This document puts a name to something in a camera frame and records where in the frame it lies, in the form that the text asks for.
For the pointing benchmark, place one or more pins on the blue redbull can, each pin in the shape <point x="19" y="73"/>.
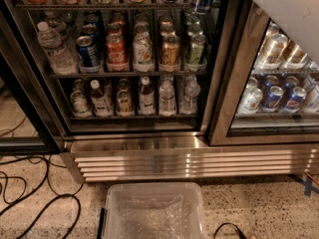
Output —
<point x="201" y="6"/>

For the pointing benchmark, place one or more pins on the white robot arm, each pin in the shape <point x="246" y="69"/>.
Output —
<point x="299" y="19"/>

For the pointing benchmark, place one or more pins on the stainless steel fridge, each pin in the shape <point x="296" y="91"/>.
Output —
<point x="142" y="147"/>

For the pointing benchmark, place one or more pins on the white green 7up can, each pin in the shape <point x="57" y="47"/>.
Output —
<point x="143" y="58"/>

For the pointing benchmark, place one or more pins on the green soda can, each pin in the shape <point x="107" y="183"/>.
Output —
<point x="195" y="52"/>

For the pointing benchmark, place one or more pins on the red coca cola can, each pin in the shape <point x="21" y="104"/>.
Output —
<point x="117" y="57"/>

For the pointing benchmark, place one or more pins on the gold soda can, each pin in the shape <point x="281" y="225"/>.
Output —
<point x="169" y="54"/>

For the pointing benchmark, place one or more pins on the white green can behind glass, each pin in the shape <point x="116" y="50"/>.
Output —
<point x="250" y="102"/>

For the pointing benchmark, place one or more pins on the right glass fridge door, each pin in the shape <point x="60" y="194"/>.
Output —
<point x="296" y="69"/>

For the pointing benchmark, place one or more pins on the blue pepsi can behind glass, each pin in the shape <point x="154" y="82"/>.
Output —
<point x="271" y="99"/>

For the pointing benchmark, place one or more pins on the silver can behind glass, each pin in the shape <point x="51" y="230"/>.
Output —
<point x="271" y="52"/>

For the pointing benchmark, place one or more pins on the open left fridge door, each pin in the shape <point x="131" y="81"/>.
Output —
<point x="24" y="94"/>

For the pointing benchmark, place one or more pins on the dark tea bottle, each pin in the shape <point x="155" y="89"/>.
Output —
<point x="146" y="97"/>

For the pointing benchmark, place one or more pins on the small water bottle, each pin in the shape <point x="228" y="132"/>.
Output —
<point x="167" y="99"/>
<point x="188" y="99"/>

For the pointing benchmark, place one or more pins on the right small water bottle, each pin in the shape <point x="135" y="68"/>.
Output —
<point x="188" y="99"/>

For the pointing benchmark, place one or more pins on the white cap juice bottle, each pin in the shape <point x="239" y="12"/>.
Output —
<point x="101" y="100"/>

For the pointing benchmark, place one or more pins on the clear plastic bin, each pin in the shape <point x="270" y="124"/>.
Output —
<point x="159" y="210"/>

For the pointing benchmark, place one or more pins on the clear water bottle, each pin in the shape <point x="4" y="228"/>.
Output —
<point x="56" y="50"/>

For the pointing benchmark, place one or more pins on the blue floor tape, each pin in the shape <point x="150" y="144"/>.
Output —
<point x="307" y="183"/>

